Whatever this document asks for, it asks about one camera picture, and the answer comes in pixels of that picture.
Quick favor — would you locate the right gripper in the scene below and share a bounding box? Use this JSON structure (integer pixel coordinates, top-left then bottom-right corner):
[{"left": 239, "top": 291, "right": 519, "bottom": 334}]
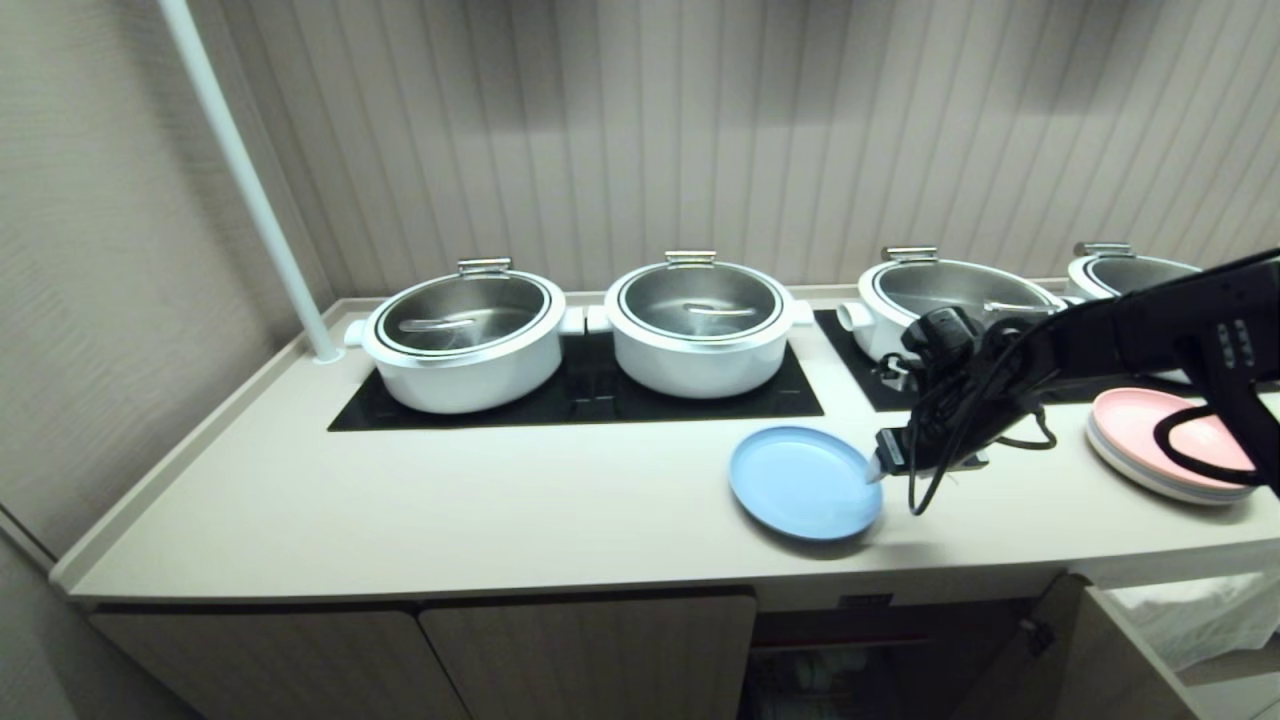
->
[{"left": 864, "top": 396, "right": 1001, "bottom": 486}]

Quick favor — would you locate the blue plate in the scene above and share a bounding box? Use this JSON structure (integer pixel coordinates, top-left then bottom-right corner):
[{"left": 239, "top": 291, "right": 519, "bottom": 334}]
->
[{"left": 729, "top": 426, "right": 885, "bottom": 543}]

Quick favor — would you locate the beige cabinet door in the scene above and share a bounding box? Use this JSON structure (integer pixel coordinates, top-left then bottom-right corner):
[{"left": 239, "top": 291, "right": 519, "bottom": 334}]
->
[
  {"left": 417, "top": 590, "right": 759, "bottom": 720},
  {"left": 87, "top": 604, "right": 473, "bottom": 720},
  {"left": 1038, "top": 574, "right": 1203, "bottom": 720}
]

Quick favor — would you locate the black induction cooktop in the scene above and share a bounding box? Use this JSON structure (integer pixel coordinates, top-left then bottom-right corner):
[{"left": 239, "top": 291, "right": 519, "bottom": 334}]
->
[
  {"left": 812, "top": 309, "right": 1280, "bottom": 414},
  {"left": 327, "top": 333, "right": 825, "bottom": 434}
]

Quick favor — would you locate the white cooking pot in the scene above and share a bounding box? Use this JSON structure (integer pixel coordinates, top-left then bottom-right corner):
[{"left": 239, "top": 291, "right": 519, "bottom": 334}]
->
[
  {"left": 586, "top": 262, "right": 815, "bottom": 400},
  {"left": 837, "top": 258, "right": 1071, "bottom": 367},
  {"left": 1064, "top": 255, "right": 1203, "bottom": 385},
  {"left": 344, "top": 270, "right": 587, "bottom": 416}
]

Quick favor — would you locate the pink plate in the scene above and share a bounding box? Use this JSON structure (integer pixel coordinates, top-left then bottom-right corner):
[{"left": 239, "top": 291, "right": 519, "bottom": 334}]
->
[{"left": 1089, "top": 387, "right": 1259, "bottom": 492}]

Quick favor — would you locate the grey plate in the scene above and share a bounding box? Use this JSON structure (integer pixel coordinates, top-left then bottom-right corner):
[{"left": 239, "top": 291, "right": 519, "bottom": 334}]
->
[{"left": 1086, "top": 425, "right": 1257, "bottom": 507}]

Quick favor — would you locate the white plastic bag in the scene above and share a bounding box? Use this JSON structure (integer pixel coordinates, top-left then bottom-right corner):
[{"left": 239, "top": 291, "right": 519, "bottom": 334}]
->
[{"left": 1108, "top": 568, "right": 1280, "bottom": 673}]

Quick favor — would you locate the white pole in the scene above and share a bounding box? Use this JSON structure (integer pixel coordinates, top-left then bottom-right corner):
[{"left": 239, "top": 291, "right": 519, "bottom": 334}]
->
[{"left": 159, "top": 0, "right": 344, "bottom": 365}]

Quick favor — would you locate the black cable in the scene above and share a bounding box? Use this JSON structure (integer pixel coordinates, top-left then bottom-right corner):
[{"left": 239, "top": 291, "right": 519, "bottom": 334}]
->
[
  {"left": 905, "top": 345, "right": 1058, "bottom": 517},
  {"left": 1152, "top": 404, "right": 1263, "bottom": 489}
]

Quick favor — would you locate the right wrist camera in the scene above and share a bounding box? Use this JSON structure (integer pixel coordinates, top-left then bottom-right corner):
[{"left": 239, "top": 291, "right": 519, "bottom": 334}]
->
[{"left": 902, "top": 307, "right": 987, "bottom": 374}]

